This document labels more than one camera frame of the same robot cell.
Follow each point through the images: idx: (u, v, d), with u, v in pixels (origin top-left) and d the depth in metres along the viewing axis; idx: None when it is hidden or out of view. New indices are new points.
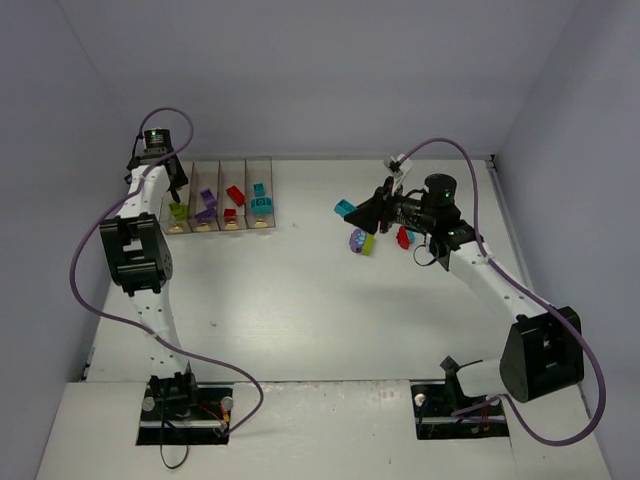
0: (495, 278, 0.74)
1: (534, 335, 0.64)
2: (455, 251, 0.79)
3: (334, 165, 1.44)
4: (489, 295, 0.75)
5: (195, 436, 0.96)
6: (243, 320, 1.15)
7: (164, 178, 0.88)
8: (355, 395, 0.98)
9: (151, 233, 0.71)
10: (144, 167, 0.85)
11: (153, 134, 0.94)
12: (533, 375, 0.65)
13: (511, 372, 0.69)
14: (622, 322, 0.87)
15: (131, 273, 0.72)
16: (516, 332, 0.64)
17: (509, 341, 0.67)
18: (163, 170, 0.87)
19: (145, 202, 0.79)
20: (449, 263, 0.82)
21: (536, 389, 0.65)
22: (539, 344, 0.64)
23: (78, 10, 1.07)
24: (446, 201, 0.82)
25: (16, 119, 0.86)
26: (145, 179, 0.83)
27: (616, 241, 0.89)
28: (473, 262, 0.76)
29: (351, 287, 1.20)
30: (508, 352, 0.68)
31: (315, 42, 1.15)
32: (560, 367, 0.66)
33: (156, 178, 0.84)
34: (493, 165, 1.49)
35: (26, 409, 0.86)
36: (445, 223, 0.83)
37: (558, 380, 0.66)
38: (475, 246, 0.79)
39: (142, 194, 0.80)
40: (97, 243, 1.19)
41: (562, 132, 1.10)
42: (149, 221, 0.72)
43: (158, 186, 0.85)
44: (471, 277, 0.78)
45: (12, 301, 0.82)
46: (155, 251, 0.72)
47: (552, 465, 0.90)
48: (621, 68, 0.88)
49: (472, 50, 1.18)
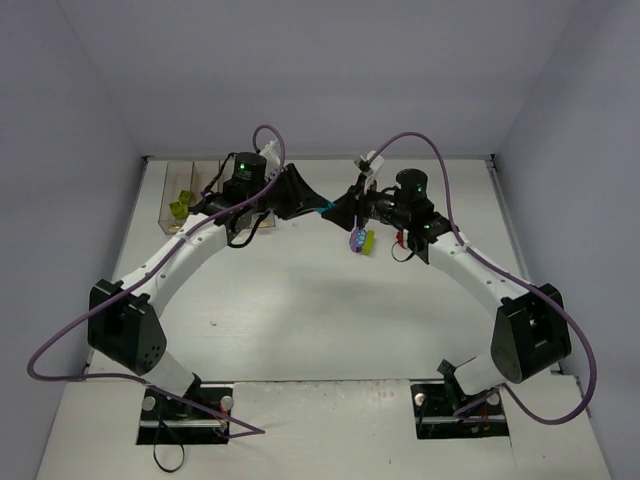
0: (475, 265, 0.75)
1: (521, 312, 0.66)
2: (433, 243, 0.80)
3: (334, 164, 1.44)
4: (471, 283, 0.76)
5: (194, 436, 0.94)
6: (242, 320, 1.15)
7: (217, 240, 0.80)
8: (355, 395, 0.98)
9: (138, 327, 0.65)
10: (198, 222, 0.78)
11: (241, 168, 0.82)
12: (527, 355, 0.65)
13: (502, 356, 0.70)
14: (622, 321, 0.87)
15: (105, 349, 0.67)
16: (503, 313, 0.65)
17: (498, 326, 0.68)
18: (217, 230, 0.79)
19: (161, 278, 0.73)
20: (430, 257, 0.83)
21: (531, 368, 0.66)
22: (527, 323, 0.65)
23: (78, 11, 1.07)
24: (418, 197, 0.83)
25: (14, 119, 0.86)
26: (187, 240, 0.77)
27: (616, 240, 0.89)
28: (452, 251, 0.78)
29: (351, 287, 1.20)
30: (498, 337, 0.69)
31: (316, 42, 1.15)
32: (549, 344, 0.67)
33: (199, 242, 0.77)
34: (493, 165, 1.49)
35: (26, 410, 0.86)
36: (419, 217, 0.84)
37: (549, 357, 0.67)
38: (452, 237, 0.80)
39: (166, 265, 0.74)
40: (98, 243, 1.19)
41: (562, 131, 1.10)
42: (140, 311, 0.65)
43: (200, 249, 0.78)
44: (452, 267, 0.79)
45: (11, 300, 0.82)
46: (135, 347, 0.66)
47: (551, 465, 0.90)
48: (622, 67, 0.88)
49: (472, 49, 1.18)
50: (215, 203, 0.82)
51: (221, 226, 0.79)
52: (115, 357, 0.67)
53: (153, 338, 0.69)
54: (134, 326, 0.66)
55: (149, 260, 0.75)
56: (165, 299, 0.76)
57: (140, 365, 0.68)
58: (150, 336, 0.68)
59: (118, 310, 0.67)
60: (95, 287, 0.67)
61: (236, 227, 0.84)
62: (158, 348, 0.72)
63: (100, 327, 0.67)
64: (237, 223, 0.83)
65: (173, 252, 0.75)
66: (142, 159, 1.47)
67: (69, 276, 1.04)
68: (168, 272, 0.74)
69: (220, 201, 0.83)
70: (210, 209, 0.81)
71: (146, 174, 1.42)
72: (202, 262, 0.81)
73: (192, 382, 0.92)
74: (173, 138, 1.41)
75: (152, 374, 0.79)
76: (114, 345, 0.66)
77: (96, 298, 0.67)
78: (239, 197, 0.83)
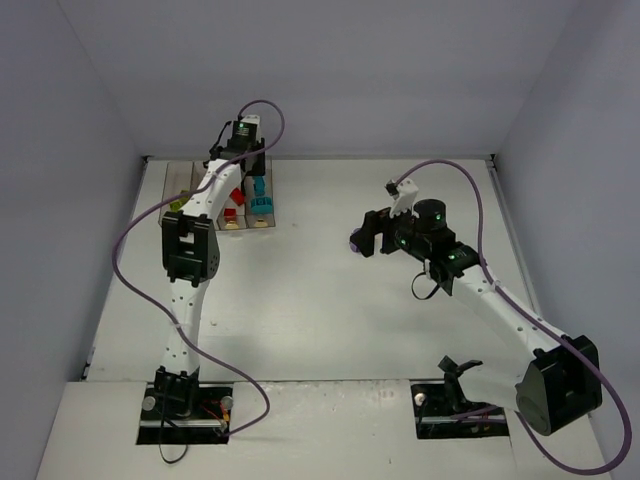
0: (503, 306, 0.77)
1: (553, 370, 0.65)
2: (459, 278, 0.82)
3: (334, 165, 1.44)
4: (499, 324, 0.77)
5: (195, 436, 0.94)
6: (242, 319, 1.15)
7: (235, 178, 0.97)
8: (355, 394, 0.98)
9: (204, 238, 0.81)
10: (220, 165, 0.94)
11: (240, 126, 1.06)
12: (556, 412, 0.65)
13: (529, 405, 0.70)
14: (622, 321, 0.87)
15: (180, 263, 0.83)
16: (536, 368, 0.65)
17: (528, 378, 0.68)
18: (236, 170, 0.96)
19: (208, 202, 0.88)
20: (458, 293, 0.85)
21: (559, 423, 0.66)
22: (559, 380, 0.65)
23: (77, 10, 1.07)
24: (438, 225, 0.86)
25: (14, 119, 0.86)
26: (217, 177, 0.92)
27: (616, 241, 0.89)
28: (480, 290, 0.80)
29: (351, 286, 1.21)
30: (527, 388, 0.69)
31: (315, 42, 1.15)
32: (581, 399, 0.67)
33: (226, 177, 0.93)
34: (493, 165, 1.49)
35: (26, 410, 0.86)
36: (441, 247, 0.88)
37: (578, 411, 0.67)
38: (479, 273, 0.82)
39: (210, 193, 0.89)
40: (98, 243, 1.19)
41: (562, 130, 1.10)
42: (205, 225, 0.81)
43: (227, 185, 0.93)
44: (478, 305, 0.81)
45: (12, 301, 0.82)
46: (204, 254, 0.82)
47: (552, 465, 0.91)
48: (622, 68, 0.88)
49: (472, 50, 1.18)
50: (227, 150, 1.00)
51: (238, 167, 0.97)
52: (189, 268, 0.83)
53: (214, 249, 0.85)
54: (202, 238, 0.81)
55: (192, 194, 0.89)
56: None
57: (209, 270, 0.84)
58: (212, 247, 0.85)
59: (184, 231, 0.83)
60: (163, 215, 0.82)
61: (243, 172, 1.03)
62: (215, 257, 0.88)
63: (172, 248, 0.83)
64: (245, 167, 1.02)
65: (211, 185, 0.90)
66: (142, 159, 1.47)
67: (70, 276, 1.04)
68: (213, 198, 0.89)
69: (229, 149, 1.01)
70: (225, 154, 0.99)
71: (146, 174, 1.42)
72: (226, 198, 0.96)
73: (192, 377, 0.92)
74: (173, 138, 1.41)
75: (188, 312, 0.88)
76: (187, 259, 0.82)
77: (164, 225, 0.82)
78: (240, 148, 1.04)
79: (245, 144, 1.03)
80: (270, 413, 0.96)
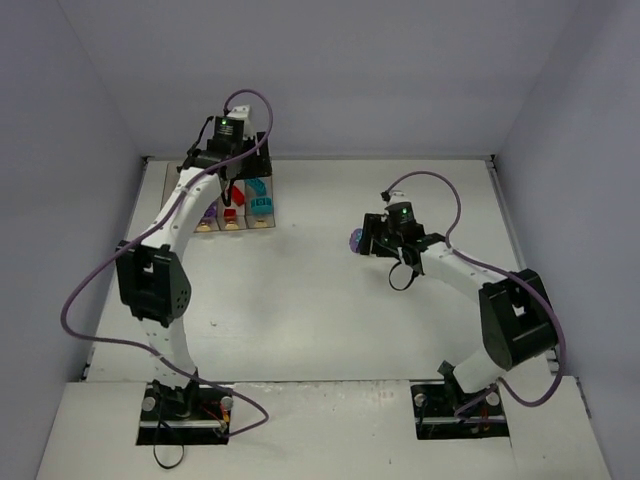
0: (461, 262, 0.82)
1: (501, 296, 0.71)
2: (424, 252, 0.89)
3: (334, 165, 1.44)
4: (460, 280, 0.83)
5: (195, 436, 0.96)
6: (242, 319, 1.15)
7: (211, 189, 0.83)
8: (355, 394, 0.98)
9: (164, 273, 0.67)
10: (192, 176, 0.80)
11: (222, 124, 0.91)
12: (513, 338, 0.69)
13: (495, 345, 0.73)
14: (623, 322, 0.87)
15: (139, 302, 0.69)
16: (485, 296, 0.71)
17: (484, 313, 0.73)
18: (213, 180, 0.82)
19: (174, 228, 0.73)
20: (426, 267, 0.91)
21: (520, 353, 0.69)
22: (508, 306, 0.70)
23: (77, 11, 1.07)
24: (406, 218, 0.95)
25: (13, 120, 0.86)
26: (188, 193, 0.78)
27: (617, 241, 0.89)
28: (441, 255, 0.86)
29: (352, 286, 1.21)
30: (486, 324, 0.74)
31: (315, 43, 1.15)
32: (539, 328, 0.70)
33: (199, 192, 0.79)
34: (493, 165, 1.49)
35: (26, 410, 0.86)
36: (411, 237, 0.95)
37: (540, 343, 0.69)
38: (442, 245, 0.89)
39: (176, 217, 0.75)
40: (98, 244, 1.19)
41: (562, 131, 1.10)
42: (165, 257, 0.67)
43: (200, 201, 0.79)
44: (442, 271, 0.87)
45: (11, 301, 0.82)
46: (164, 289, 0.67)
47: (552, 466, 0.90)
48: (622, 69, 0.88)
49: (471, 51, 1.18)
50: (203, 154, 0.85)
51: (215, 175, 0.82)
52: (149, 307, 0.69)
53: (182, 284, 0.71)
54: (161, 273, 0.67)
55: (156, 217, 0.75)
56: (178, 252, 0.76)
57: (175, 310, 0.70)
58: (178, 282, 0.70)
59: (146, 263, 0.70)
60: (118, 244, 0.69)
61: (225, 177, 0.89)
62: (186, 292, 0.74)
63: (129, 283, 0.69)
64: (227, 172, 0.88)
65: (178, 205, 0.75)
66: (142, 159, 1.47)
67: (69, 276, 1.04)
68: (179, 223, 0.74)
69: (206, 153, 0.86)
70: (201, 160, 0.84)
71: (146, 175, 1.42)
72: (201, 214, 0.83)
73: (189, 383, 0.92)
74: (173, 138, 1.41)
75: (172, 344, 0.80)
76: (145, 296, 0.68)
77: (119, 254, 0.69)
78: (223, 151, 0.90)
79: (226, 146, 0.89)
80: (268, 419, 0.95)
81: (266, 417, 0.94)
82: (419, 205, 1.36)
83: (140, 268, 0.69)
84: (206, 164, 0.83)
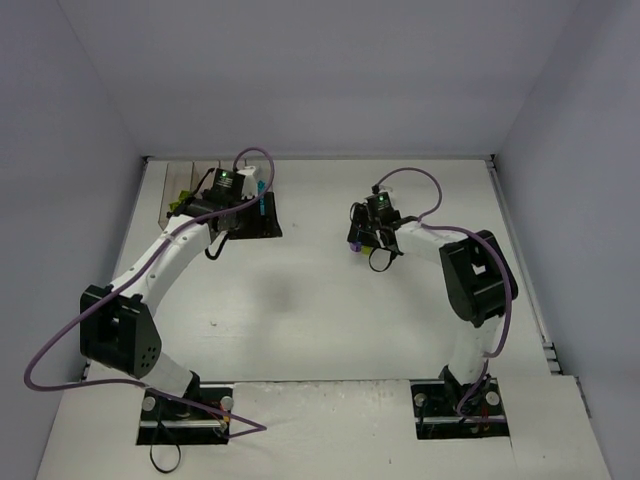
0: (429, 233, 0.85)
1: (460, 252, 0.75)
2: (399, 229, 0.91)
3: (334, 165, 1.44)
4: (428, 250, 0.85)
5: (194, 436, 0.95)
6: (241, 318, 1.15)
7: (200, 238, 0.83)
8: (355, 394, 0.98)
9: (131, 327, 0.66)
10: (182, 223, 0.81)
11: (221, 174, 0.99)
12: (472, 292, 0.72)
13: (457, 299, 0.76)
14: (624, 323, 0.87)
15: (99, 356, 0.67)
16: (444, 252, 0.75)
17: (446, 270, 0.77)
18: (202, 229, 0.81)
19: (150, 278, 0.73)
20: (401, 244, 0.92)
21: (479, 303, 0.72)
22: (467, 261, 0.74)
23: (76, 11, 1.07)
24: (383, 203, 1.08)
25: (12, 121, 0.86)
26: (173, 240, 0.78)
27: (618, 242, 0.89)
28: (411, 229, 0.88)
29: (352, 286, 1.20)
30: (449, 282, 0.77)
31: (314, 43, 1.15)
32: (498, 281, 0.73)
33: (185, 241, 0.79)
34: (493, 165, 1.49)
35: (26, 410, 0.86)
36: (387, 219, 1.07)
37: (498, 295, 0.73)
38: (413, 222, 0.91)
39: (154, 265, 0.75)
40: (98, 243, 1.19)
41: (563, 131, 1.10)
42: (134, 310, 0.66)
43: (185, 250, 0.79)
44: (414, 245, 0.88)
45: (11, 302, 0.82)
46: (130, 346, 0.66)
47: (552, 465, 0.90)
48: (623, 69, 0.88)
49: (471, 51, 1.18)
50: (195, 203, 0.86)
51: (204, 225, 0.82)
52: (111, 363, 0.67)
53: (149, 340, 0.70)
54: (129, 327, 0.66)
55: (135, 263, 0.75)
56: (155, 302, 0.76)
57: (138, 368, 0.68)
58: (146, 338, 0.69)
59: (110, 316, 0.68)
60: (84, 294, 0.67)
61: (216, 227, 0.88)
62: (154, 349, 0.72)
63: (93, 335, 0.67)
64: (218, 222, 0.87)
65: (160, 252, 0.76)
66: (142, 159, 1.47)
67: (69, 276, 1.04)
68: (157, 271, 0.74)
69: (199, 202, 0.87)
70: (192, 208, 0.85)
71: (146, 174, 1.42)
72: (188, 263, 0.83)
73: (191, 381, 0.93)
74: (173, 138, 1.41)
75: (151, 372, 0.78)
76: (108, 350, 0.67)
77: (85, 305, 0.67)
78: (220, 202, 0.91)
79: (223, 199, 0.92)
80: (263, 427, 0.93)
81: (260, 427, 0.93)
82: (406, 200, 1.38)
83: (104, 321, 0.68)
84: (195, 212, 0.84)
